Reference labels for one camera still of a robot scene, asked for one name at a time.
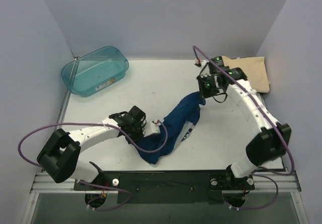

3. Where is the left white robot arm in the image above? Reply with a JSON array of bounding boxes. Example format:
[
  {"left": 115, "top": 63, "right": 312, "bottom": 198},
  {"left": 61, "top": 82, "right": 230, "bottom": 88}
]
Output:
[{"left": 37, "top": 106, "right": 146, "bottom": 190}]

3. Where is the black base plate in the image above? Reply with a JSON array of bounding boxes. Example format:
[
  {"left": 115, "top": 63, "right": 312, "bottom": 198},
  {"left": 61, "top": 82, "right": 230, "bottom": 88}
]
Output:
[{"left": 72, "top": 170, "right": 255, "bottom": 206}]

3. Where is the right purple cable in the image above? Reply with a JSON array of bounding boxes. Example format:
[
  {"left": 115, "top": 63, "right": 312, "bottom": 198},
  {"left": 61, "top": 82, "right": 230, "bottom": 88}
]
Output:
[{"left": 192, "top": 45, "right": 295, "bottom": 176}]

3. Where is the folded beige t shirt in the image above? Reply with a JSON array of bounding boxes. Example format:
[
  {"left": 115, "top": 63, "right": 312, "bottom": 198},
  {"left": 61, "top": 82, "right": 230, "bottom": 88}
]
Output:
[{"left": 222, "top": 56, "right": 270, "bottom": 93}]

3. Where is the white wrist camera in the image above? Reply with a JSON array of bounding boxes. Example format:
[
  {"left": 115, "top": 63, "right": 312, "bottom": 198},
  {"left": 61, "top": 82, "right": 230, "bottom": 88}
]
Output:
[
  {"left": 195, "top": 58, "right": 209, "bottom": 77},
  {"left": 142, "top": 121, "right": 160, "bottom": 137}
]

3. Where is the teal plastic bin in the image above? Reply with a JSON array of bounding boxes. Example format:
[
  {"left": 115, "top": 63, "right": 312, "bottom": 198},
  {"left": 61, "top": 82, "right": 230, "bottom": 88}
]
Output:
[{"left": 61, "top": 46, "right": 129, "bottom": 97}]

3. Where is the blue t shirt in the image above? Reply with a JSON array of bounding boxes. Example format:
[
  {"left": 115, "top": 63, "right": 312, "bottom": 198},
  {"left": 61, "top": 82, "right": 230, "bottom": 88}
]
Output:
[{"left": 136, "top": 92, "right": 206, "bottom": 165}]

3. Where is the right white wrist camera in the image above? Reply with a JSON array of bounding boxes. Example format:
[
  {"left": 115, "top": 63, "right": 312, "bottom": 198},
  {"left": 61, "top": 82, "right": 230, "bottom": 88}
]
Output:
[{"left": 195, "top": 58, "right": 209, "bottom": 77}]

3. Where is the purple cable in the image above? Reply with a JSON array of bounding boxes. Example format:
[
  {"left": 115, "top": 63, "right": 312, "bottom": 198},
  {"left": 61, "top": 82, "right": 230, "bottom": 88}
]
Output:
[
  {"left": 192, "top": 45, "right": 295, "bottom": 176},
  {"left": 18, "top": 122, "right": 169, "bottom": 168}
]

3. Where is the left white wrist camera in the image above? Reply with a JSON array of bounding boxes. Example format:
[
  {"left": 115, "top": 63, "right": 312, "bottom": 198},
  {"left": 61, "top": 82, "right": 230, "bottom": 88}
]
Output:
[{"left": 142, "top": 121, "right": 160, "bottom": 137}]

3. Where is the aluminium frame rail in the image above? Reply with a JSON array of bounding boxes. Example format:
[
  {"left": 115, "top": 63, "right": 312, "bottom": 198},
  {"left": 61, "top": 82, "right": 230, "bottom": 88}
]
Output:
[{"left": 30, "top": 172, "right": 301, "bottom": 193}]

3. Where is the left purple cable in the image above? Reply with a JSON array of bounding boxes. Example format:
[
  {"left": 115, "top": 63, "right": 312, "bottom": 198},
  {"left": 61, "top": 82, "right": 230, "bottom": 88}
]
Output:
[{"left": 18, "top": 122, "right": 169, "bottom": 168}]

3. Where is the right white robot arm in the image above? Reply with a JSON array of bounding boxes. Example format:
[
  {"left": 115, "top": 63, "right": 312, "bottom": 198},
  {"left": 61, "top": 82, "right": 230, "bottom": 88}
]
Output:
[{"left": 197, "top": 68, "right": 291, "bottom": 188}]

